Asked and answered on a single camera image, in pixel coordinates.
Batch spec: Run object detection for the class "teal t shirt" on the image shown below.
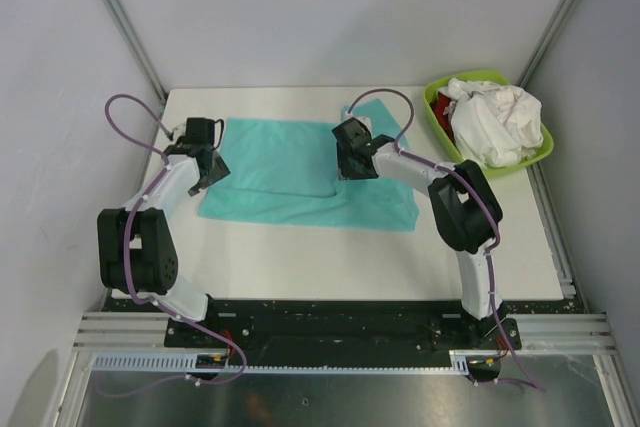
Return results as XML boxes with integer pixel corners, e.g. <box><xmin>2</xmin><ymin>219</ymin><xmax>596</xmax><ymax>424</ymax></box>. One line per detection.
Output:
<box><xmin>198</xmin><ymin>118</ymin><xmax>419</xmax><ymax>232</ymax></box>

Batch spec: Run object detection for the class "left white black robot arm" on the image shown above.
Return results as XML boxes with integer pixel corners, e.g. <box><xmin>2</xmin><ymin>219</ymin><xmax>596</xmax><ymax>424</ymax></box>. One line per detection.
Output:
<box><xmin>97</xmin><ymin>143</ymin><xmax>230</xmax><ymax>347</ymax></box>

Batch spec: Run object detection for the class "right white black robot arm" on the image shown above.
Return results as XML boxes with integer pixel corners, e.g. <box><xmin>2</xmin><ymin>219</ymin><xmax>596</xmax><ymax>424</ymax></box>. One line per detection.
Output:
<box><xmin>332</xmin><ymin>117</ymin><xmax>503</xmax><ymax>348</ymax></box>

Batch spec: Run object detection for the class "red t shirt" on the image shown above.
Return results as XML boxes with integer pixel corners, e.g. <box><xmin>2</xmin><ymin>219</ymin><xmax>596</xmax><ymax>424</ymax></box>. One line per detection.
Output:
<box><xmin>430</xmin><ymin>92</ymin><xmax>455</xmax><ymax>142</ymax></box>

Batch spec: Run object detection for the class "white t shirt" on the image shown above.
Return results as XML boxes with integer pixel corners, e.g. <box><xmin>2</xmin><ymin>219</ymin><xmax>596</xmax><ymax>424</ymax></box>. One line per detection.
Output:
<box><xmin>438</xmin><ymin>78</ymin><xmax>544</xmax><ymax>169</ymax></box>

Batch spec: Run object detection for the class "green plastic basket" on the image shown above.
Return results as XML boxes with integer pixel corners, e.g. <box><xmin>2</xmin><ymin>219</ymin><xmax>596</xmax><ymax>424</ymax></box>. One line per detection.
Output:
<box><xmin>423</xmin><ymin>69</ymin><xmax>554</xmax><ymax>178</ymax></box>

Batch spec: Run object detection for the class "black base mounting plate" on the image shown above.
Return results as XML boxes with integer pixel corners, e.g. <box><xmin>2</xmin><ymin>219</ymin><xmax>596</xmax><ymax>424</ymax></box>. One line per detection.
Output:
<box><xmin>99</xmin><ymin>298</ymin><xmax>581</xmax><ymax>354</ymax></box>

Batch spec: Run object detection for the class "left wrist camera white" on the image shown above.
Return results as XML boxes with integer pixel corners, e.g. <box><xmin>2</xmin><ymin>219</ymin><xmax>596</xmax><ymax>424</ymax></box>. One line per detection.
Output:
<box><xmin>171</xmin><ymin>117</ymin><xmax>226</xmax><ymax>149</ymax></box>

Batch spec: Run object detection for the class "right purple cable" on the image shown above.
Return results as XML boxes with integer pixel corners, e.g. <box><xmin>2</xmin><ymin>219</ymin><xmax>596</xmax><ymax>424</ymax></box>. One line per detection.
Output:
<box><xmin>346</xmin><ymin>88</ymin><xmax>547</xmax><ymax>393</ymax></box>

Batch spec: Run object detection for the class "purple cable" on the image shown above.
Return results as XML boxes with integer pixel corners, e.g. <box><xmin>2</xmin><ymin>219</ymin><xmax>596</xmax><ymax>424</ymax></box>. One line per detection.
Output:
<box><xmin>346</xmin><ymin>88</ymin><xmax>547</xmax><ymax>393</ymax></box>
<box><xmin>92</xmin><ymin>93</ymin><xmax>248</xmax><ymax>398</ymax></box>

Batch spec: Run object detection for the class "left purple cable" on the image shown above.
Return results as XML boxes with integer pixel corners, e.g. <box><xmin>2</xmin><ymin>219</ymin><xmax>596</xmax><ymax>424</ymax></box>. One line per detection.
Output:
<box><xmin>92</xmin><ymin>93</ymin><xmax>248</xmax><ymax>398</ymax></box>

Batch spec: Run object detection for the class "aluminium front rail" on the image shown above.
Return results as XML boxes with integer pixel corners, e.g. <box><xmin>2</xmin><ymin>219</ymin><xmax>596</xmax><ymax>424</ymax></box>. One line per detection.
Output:
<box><xmin>73</xmin><ymin>312</ymin><xmax>617</xmax><ymax>355</ymax></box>

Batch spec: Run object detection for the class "left aluminium frame post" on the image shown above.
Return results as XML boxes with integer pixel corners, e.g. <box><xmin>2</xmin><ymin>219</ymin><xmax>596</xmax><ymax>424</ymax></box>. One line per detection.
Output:
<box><xmin>102</xmin><ymin>0</ymin><xmax>168</xmax><ymax>105</ymax></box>

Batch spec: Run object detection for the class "aluminium frame post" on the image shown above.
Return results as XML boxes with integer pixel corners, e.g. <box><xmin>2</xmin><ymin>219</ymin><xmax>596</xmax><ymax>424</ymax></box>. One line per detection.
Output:
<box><xmin>517</xmin><ymin>0</ymin><xmax>581</xmax><ymax>87</ymax></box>
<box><xmin>102</xmin><ymin>0</ymin><xmax>168</xmax><ymax>105</ymax></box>

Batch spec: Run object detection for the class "grey slotted cable duct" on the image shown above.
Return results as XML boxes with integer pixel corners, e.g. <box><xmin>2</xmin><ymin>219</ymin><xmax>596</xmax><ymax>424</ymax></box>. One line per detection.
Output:
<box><xmin>93</xmin><ymin>351</ymin><xmax>502</xmax><ymax>375</ymax></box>

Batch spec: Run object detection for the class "right aluminium frame post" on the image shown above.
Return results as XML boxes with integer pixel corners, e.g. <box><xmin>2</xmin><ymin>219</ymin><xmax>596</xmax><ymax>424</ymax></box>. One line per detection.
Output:
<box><xmin>517</xmin><ymin>0</ymin><xmax>581</xmax><ymax>87</ymax></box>

